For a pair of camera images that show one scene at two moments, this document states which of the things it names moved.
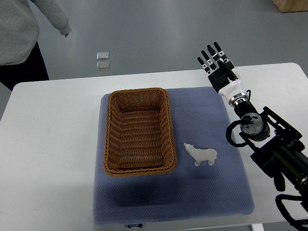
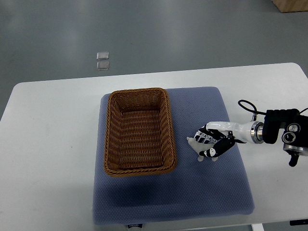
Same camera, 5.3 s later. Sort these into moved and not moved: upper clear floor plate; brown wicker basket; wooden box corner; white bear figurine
Moved: white bear figurine
Not moved: upper clear floor plate; brown wicker basket; wooden box corner
